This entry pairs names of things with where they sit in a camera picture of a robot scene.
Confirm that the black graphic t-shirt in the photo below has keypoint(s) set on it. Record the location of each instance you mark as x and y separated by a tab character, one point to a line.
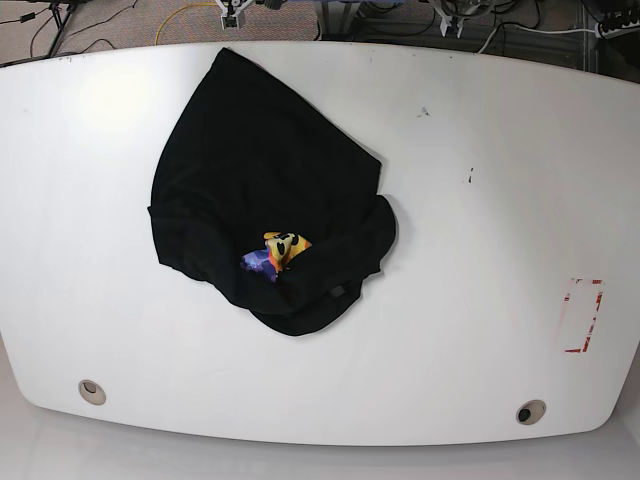
260	195

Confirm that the red tape rectangle marking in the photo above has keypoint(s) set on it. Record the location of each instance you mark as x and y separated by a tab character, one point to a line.
579	313

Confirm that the right table grommet hole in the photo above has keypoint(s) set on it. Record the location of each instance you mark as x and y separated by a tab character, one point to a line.
531	412

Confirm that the table grommet hole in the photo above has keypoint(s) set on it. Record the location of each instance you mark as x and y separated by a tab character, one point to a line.
531	412
92	393

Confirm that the left table grommet hole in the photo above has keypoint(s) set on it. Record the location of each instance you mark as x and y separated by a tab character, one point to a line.
92	393

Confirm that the black tripod stand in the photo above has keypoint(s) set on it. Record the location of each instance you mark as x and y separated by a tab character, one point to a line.
61	12

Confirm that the white power strip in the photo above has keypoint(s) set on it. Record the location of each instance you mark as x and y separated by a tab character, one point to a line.
618	24

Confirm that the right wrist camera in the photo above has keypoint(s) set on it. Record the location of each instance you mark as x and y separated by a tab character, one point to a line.
229	22

